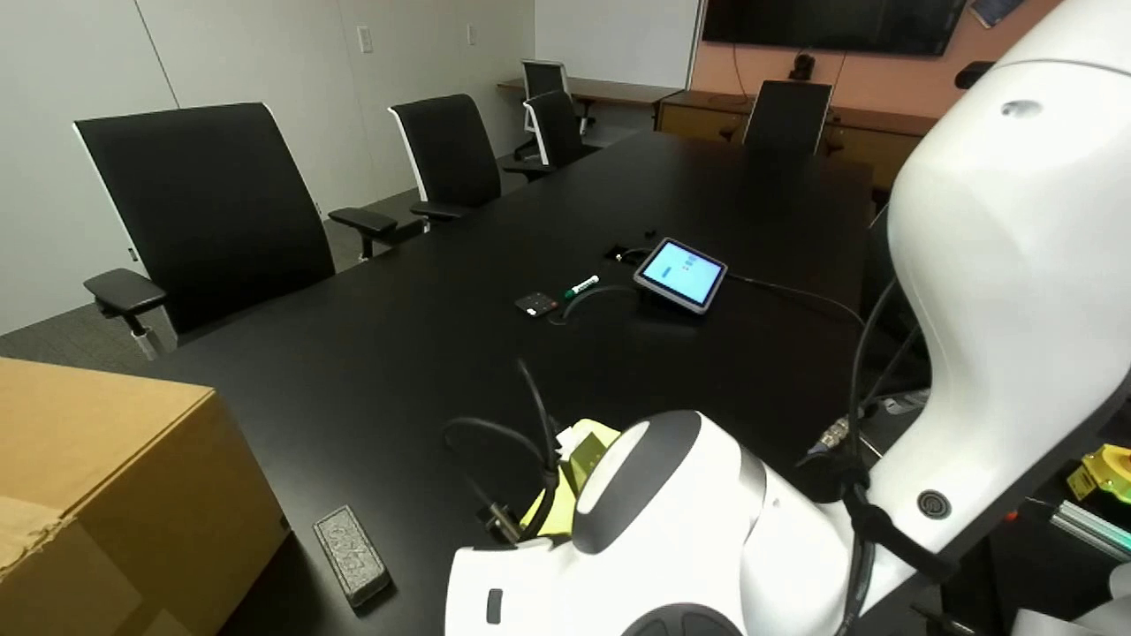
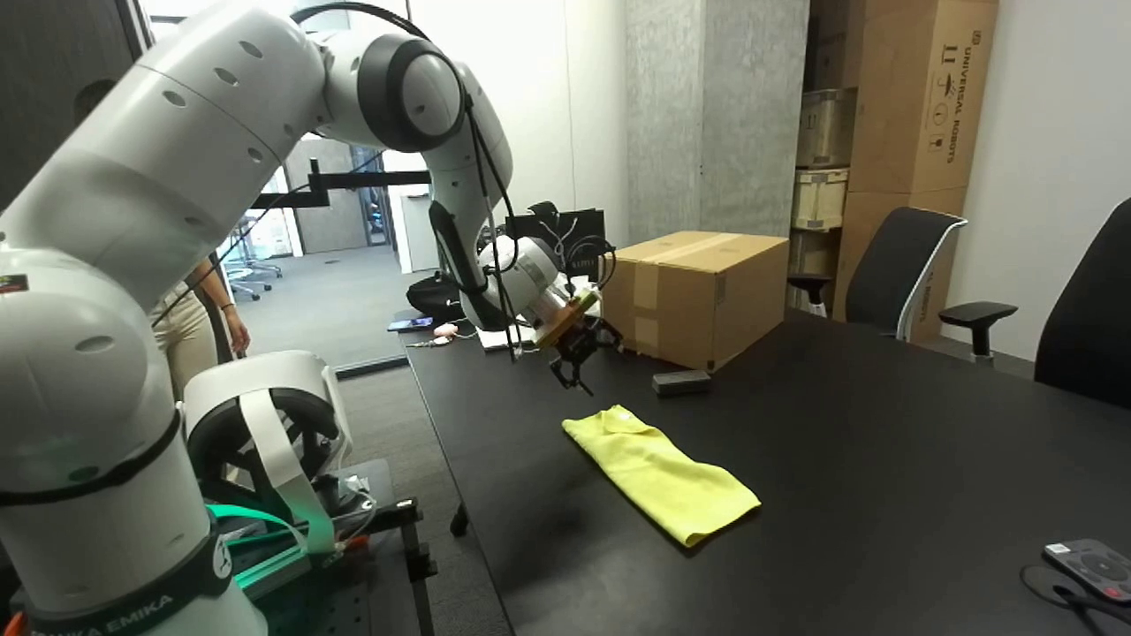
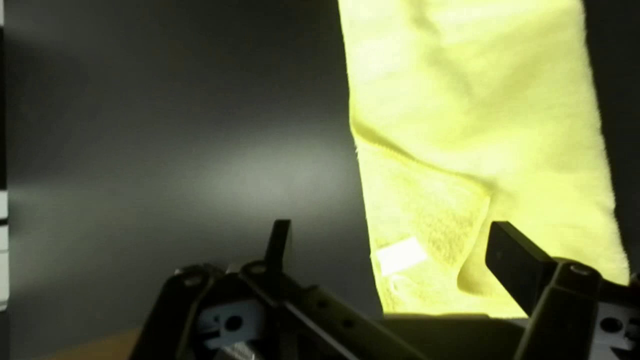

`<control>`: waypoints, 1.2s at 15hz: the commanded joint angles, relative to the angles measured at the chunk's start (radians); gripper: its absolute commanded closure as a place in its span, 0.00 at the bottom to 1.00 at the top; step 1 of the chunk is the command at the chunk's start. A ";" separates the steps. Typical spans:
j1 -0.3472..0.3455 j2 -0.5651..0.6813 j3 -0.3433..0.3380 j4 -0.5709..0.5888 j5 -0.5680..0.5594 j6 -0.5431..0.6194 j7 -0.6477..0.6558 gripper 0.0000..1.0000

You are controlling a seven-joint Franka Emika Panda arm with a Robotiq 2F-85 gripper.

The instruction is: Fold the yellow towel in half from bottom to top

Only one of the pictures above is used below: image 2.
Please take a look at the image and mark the black white-framed office chair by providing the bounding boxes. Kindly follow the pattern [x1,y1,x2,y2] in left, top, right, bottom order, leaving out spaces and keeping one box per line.
[843,204,1021,365]
[1032,194,1131,411]

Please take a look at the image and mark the brown cardboard box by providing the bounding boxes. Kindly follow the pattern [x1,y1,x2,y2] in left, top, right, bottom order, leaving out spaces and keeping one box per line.
[597,228,790,373]

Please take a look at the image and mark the yellow towel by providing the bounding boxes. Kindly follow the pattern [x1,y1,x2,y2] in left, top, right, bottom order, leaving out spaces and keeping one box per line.
[557,403,768,556]

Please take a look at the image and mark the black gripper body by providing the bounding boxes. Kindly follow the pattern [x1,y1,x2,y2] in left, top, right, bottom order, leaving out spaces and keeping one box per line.
[551,311,609,359]

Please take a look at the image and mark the grey storage box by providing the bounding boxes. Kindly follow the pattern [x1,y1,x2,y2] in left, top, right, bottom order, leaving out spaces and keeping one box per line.
[799,83,854,169]

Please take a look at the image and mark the person in beige clothes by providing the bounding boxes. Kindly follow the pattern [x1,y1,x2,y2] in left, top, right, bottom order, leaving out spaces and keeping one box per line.
[149,248,255,405]

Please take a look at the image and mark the tall brown cardboard carton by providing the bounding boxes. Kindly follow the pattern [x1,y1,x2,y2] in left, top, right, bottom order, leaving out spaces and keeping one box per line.
[838,0,1002,345]

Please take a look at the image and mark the tablet with lit screen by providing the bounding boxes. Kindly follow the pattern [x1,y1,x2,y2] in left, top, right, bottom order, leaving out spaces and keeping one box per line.
[1043,532,1131,603]

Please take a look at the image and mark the white storage box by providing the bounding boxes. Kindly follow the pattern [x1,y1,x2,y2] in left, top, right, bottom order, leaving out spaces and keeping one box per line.
[790,165,850,236]

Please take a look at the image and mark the white VR headset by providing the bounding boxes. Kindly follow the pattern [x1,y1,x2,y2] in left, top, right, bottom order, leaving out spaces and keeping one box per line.
[174,348,355,531]

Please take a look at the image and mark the green plastic bracket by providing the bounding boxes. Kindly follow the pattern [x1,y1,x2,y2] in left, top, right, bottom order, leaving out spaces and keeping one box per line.
[205,497,347,600]

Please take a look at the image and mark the black metal bar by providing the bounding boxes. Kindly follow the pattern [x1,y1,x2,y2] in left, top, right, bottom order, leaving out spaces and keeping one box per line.
[250,159,435,214]

